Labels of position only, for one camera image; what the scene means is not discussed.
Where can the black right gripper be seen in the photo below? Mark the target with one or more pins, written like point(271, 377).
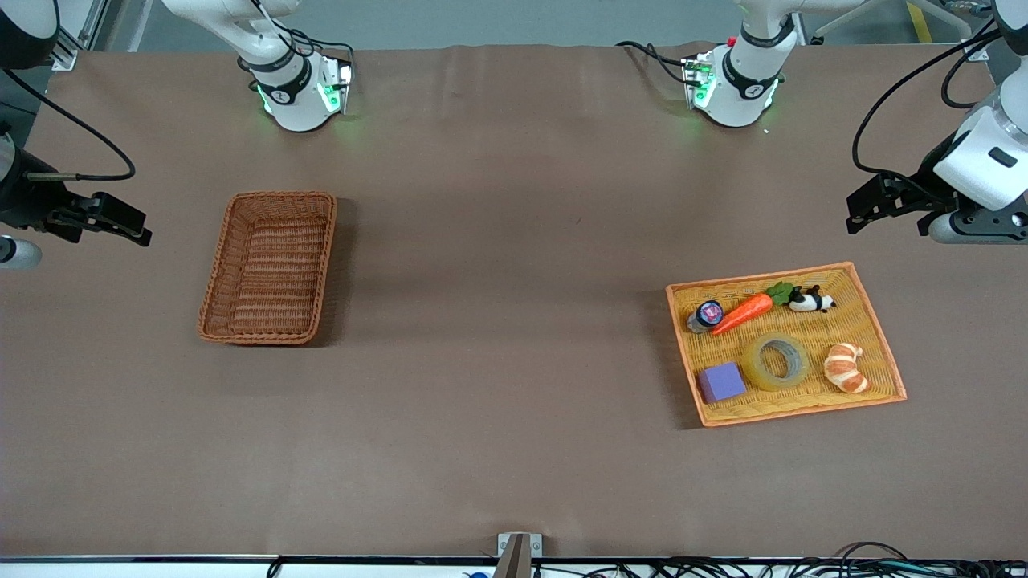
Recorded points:
point(22, 193)

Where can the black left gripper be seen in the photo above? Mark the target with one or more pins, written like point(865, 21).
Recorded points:
point(923, 183)

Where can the yellow packing tape roll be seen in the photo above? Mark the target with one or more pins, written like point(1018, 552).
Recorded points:
point(755, 373)

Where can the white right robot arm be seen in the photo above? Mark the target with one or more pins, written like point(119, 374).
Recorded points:
point(293, 96)

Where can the left arm base connector plate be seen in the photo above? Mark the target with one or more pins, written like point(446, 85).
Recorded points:
point(697, 80)

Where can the right arm base connector plate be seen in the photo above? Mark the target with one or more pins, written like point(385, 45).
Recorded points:
point(337, 88)

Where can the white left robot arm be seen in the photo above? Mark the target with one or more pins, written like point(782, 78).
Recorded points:
point(743, 88)

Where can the brown wicker basket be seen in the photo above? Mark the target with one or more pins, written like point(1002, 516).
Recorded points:
point(269, 273)

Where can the orange flat woven basket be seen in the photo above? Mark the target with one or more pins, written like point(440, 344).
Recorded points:
point(791, 405)

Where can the black white panda toy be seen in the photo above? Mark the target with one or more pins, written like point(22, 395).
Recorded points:
point(813, 301)

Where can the orange toy carrot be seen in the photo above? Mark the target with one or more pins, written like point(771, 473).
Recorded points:
point(747, 311)

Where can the toy croissant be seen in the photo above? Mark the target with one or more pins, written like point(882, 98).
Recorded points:
point(843, 369)

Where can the small can purple lid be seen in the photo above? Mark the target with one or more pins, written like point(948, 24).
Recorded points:
point(707, 315)

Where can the purple block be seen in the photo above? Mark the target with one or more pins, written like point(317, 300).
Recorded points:
point(721, 382)

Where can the brown table cover sheet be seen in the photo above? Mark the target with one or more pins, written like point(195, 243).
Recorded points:
point(514, 241)

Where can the aluminium frame profile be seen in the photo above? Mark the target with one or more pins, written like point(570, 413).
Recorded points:
point(76, 48)

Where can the metal table edge bracket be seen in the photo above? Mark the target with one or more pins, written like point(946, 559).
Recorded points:
point(519, 554)

